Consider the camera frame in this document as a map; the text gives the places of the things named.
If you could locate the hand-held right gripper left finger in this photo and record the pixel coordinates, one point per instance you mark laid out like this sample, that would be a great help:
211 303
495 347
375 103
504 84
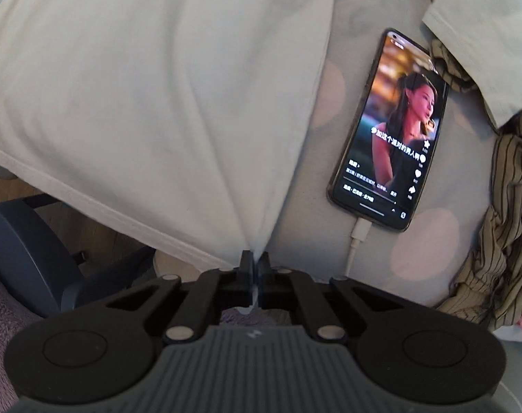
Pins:
237 286

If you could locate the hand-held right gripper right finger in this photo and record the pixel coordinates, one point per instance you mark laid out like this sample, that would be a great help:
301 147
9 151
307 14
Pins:
273 286

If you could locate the grey pink-dotted bed cover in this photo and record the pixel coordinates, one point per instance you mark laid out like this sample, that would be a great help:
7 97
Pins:
312 206

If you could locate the black smartphone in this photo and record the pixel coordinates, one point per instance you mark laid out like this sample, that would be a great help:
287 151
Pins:
390 137

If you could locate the blue-grey chair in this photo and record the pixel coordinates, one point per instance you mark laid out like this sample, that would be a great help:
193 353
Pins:
24 245

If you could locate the purple fuzzy robe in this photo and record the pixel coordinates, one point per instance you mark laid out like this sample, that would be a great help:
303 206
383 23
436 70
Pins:
2 331

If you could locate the brown striped garment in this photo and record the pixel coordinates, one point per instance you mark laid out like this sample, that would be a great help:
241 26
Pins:
510 206

